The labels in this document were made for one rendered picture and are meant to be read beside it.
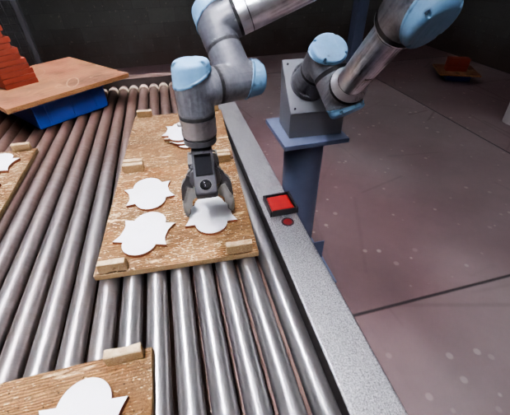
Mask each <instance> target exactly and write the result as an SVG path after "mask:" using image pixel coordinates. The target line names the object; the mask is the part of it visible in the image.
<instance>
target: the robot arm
mask: <svg viewBox="0 0 510 415"><path fill-rule="evenodd" d="M314 1H316V0H195V2H194V4H193V6H192V17H193V19H194V23H195V25H196V30H197V32H198V34H199V35H200V38H201V40H202V42H203V44H204V48H205V49H206V52H207V54H208V58H209V60H210V63H211V64H212V66H210V63H209V60H208V59H207V58H205V57H202V56H186V57H182V58H178V59H176V60H174V61H173V62H172V64H171V78H172V87H173V90H174V92H175V101H176V106H177V110H178V115H179V120H180V122H179V123H177V127H181V133H182V137H183V139H184V144H185V145H186V146H187V147H190V148H191V149H190V150H191V152H187V154H188V167H189V169H188V170H187V174H186V175H185V178H184V179H183V180H182V183H181V195H182V201H183V208H184V211H185V215H186V216H187V217H189V215H190V214H191V208H192V207H193V201H194V199H195V198H197V199H202V198H215V197H217V196H218V194H220V195H222V196H223V197H224V198H225V202H226V203H227V205H228V208H229V209H230V210H231V211H233V210H234V206H235V202H234V196H233V190H232V182H231V180H230V178H229V176H228V175H227V174H226V173H224V171H223V170H222V169H221V167H220V166H219V160H218V153H217V149H212V147H211V146H212V145H213V144H214V143H215V142H216V141H217V136H216V134H217V125H216V117H215V109H214V106H215V105H221V104H226V103H229V102H233V101H237V100H247V99H248V98H251V97H253V96H258V95H261V94H262V93H263V92H264V90H265V88H266V85H267V73H266V70H265V67H264V64H262V63H261V62H260V60H259V59H257V58H254V59H253V58H249V59H248V58H247V56H246V53H245V50H244V49H243V47H242V44H241V41H240V39H239V38H241V37H242V36H244V35H247V34H249V33H250V32H252V31H254V30H257V29H259V28H261V27H263V26H266V25H268V24H269V23H271V22H273V21H276V20H278V19H279V18H281V17H283V16H286V15H287V14H289V13H291V12H294V11H296V10H298V9H300V8H302V7H304V6H306V5H308V4H310V3H312V2H314ZM463 2H464V0H383V2H382V3H381V5H380V6H379V8H378V9H377V11H376V13H375V16H374V26H373V28H372V29H371V30H370V32H369V33H368V35H367V37H366V38H365V39H364V41H363V42H362V43H361V44H360V46H359V47H358V49H357V50H356V52H355V53H354V55H353V56H352V58H351V59H350V60H349V61H348V63H347V62H346V60H345V59H346V57H347V54H348V46H347V44H346V42H345V41H344V39H343V38H341V37H340V36H339V35H335V34H333V33H324V34H321V35H318V36H317V37H316V38H315V39H314V40H313V41H312V43H311V44H310V46H309V48H308V51H307V53H306V56H305V58H304V59H303V61H302V62H301V63H299V64H298V65H297V66H296V67H295V68H294V69H293V71H292V75H291V77H290V85H291V88H292V91H293V92H294V93H295V95H296V96H298V97H299V98H301V99H302V100H306V101H315V100H319V99H320V98H321V99H322V102H323V104H324V106H325V109H326V112H327V113H328V115H329V116H330V118H331V119H338V118H341V117H344V116H345V115H348V114H351V113H353V112H355V111H357V110H360V109H361V108H362V107H363V106H364V105H365V104H364V100H363V97H364V96H365V94H366V92H367V85H368V84H369V83H370V82H371V81H372V80H373V79H374V78H375V77H376V76H377V75H378V74H379V73H380V72H381V71H382V69H383V68H384V67H385V66H386V65H387V64H388V63H389V62H390V61H391V60H392V59H393V58H394V57H395V56H396V55H397V54H398V53H399V52H400V51H401V50H402V49H416V48H418V47H421V46H423V45H425V44H427V43H428V42H430V41H432V40H434V39H435V38H436V37H437V36H438V35H440V34H441V33H442V32H444V31H445V30H446V29H447V28H448V27H449V26H450V25H451V24H452V23H453V22H454V21H455V19H456V18H457V17H458V16H459V14H460V12H461V9H462V7H463ZM213 152H215V153H213ZM190 154H191V155H190ZM217 184H218V185H217Z"/></svg>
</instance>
